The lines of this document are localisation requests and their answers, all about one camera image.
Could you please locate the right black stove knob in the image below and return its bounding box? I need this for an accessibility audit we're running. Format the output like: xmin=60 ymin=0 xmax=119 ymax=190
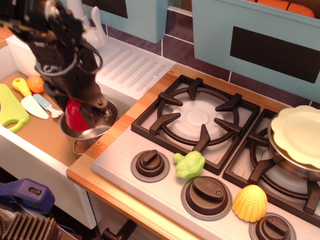
xmin=249 ymin=212 xmax=297 ymax=240

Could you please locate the grey toy stove top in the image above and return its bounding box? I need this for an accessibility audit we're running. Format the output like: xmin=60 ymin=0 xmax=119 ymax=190
xmin=91 ymin=74 xmax=320 ymax=240

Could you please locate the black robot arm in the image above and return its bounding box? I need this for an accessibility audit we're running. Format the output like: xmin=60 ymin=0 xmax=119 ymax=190
xmin=0 ymin=0 xmax=113 ymax=130

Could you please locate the teal left cabinet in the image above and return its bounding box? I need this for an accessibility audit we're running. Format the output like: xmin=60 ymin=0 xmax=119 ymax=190
xmin=59 ymin=0 xmax=168 ymax=44

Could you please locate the red toy sweet potato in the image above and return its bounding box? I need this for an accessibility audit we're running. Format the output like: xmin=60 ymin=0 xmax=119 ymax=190
xmin=65 ymin=99 xmax=90 ymax=132

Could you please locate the white toy faucet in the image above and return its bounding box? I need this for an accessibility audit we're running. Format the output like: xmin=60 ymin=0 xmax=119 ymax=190
xmin=65 ymin=0 xmax=109 ymax=51

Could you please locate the blue clamp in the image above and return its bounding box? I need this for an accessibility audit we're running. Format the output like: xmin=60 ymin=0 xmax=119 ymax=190
xmin=0 ymin=178 xmax=56 ymax=214

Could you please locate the yellow handled toy knife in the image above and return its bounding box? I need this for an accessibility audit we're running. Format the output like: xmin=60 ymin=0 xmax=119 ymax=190
xmin=12 ymin=77 xmax=49 ymax=120

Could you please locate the small steel pot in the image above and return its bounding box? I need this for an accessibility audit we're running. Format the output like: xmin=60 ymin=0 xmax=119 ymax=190
xmin=59 ymin=100 xmax=119 ymax=155

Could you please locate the black stove knob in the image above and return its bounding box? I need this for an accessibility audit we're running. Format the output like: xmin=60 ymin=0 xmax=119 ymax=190
xmin=180 ymin=176 xmax=233 ymax=222
xmin=249 ymin=212 xmax=297 ymax=240
xmin=130 ymin=149 xmax=170 ymax=183

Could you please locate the middle black stove knob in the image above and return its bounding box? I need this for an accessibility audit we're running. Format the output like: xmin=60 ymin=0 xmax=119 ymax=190
xmin=180 ymin=176 xmax=233 ymax=222

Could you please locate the green toy cutting board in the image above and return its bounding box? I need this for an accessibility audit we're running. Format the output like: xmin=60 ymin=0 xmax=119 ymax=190
xmin=0 ymin=84 xmax=30 ymax=133

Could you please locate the large steel pot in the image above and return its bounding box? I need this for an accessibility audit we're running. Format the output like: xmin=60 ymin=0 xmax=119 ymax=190
xmin=267 ymin=113 xmax=320 ymax=182

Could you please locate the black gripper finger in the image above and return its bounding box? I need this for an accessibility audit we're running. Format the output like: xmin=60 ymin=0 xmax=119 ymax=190
xmin=80 ymin=104 xmax=112 ymax=129
xmin=43 ymin=81 xmax=69 ymax=112

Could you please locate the left black burner grate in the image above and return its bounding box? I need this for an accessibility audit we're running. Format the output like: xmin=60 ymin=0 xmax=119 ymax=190
xmin=131 ymin=75 xmax=261 ymax=175

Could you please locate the yellow toy corn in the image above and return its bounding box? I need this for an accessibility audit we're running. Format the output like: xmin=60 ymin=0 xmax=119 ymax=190
xmin=232 ymin=184 xmax=268 ymax=223

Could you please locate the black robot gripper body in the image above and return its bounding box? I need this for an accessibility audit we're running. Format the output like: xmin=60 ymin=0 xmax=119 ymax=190
xmin=34 ymin=44 xmax=108 ymax=110

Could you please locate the blue handled toy fork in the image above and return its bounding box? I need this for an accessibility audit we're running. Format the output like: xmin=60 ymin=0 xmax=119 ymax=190
xmin=33 ymin=93 xmax=63 ymax=118

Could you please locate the right black burner grate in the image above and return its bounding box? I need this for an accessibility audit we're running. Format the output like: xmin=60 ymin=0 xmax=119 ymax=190
xmin=223 ymin=109 xmax=320 ymax=227

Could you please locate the left black stove knob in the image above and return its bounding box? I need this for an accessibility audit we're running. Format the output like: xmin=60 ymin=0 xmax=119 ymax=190
xmin=130 ymin=149 xmax=170 ymax=183

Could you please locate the pale yellow plastic plate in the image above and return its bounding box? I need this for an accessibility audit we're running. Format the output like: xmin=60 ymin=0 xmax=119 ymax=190
xmin=270 ymin=105 xmax=320 ymax=169

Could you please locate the black burner grate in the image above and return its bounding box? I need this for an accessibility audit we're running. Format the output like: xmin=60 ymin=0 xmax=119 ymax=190
xmin=223 ymin=109 xmax=320 ymax=227
xmin=131 ymin=75 xmax=261 ymax=175

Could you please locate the green toy broccoli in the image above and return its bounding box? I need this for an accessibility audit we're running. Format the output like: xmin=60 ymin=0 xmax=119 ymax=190
xmin=173 ymin=150 xmax=206 ymax=179

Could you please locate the orange toy fruit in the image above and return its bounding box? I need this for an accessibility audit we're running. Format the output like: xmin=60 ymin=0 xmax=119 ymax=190
xmin=26 ymin=76 xmax=44 ymax=94

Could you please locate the teal cabinet with black window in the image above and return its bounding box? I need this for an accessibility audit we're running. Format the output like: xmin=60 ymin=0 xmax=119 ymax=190
xmin=192 ymin=0 xmax=320 ymax=88

